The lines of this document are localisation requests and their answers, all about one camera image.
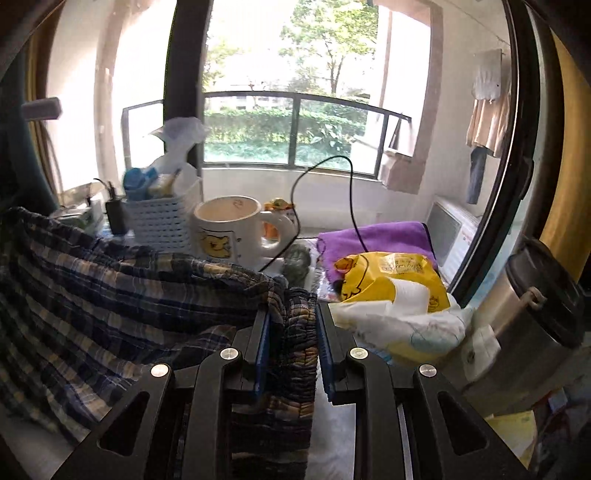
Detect black window frame post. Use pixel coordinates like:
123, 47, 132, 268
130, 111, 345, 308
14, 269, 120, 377
166, 0, 213, 169

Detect white plastic bag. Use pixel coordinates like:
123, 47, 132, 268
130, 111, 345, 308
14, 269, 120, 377
148, 117, 208, 185

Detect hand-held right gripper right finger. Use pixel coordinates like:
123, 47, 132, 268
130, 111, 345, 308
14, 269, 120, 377
317, 302, 532, 480

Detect white bear print mug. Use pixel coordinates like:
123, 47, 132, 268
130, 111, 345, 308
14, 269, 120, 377
193, 196, 296, 271

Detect white printed plastic wrapper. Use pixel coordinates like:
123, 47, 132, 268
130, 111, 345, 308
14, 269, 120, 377
330, 277, 502, 384

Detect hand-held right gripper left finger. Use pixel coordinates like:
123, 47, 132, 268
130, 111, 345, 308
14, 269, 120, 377
51, 309, 271, 480

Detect blue item in basket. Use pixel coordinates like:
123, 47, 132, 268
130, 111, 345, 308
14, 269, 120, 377
122, 167, 160, 201

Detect blue curtain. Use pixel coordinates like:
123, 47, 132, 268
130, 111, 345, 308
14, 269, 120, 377
0, 46, 61, 213

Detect black charger plug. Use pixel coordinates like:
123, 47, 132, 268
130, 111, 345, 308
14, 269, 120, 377
105, 180, 127, 236

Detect grey green small ornament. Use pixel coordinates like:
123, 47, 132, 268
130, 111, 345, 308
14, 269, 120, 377
284, 244, 315, 282

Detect purple cloth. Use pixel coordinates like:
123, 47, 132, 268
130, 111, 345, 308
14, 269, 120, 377
316, 222, 437, 284

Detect steel thermos flask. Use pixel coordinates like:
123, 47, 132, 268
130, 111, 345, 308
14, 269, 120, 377
462, 237, 587, 416

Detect green white milk carton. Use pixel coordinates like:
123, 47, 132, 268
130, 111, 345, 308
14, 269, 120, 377
48, 198, 107, 232

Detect yellow paper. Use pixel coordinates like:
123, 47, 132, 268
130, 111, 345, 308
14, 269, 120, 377
485, 411, 539, 467

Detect white plastic basket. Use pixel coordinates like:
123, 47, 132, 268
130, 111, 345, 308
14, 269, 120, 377
122, 178, 204, 254

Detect small yellow toy figure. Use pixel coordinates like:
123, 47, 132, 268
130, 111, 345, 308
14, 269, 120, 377
264, 198, 296, 241

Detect white hanging shirt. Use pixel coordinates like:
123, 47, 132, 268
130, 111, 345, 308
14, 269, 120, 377
472, 48, 504, 100

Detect yellow curtain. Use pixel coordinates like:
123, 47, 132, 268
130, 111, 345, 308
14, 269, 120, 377
538, 32, 591, 273

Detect blue plaid pants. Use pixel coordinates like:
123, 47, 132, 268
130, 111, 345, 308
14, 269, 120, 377
0, 206, 319, 480

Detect yellow snack packet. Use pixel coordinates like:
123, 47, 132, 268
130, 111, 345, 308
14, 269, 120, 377
332, 251, 451, 315

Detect cardboard box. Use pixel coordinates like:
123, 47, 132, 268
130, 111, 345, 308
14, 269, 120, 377
379, 148, 423, 195

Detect balcony railing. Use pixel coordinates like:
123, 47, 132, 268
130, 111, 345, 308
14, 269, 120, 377
121, 91, 413, 181

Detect black cable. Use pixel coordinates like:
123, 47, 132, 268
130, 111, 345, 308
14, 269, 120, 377
259, 155, 370, 273

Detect outdoor air conditioner unit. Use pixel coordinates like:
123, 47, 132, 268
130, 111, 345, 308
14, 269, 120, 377
425, 196, 481, 268

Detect beige hanging garment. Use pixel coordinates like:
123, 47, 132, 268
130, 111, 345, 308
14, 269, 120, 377
466, 92, 511, 158

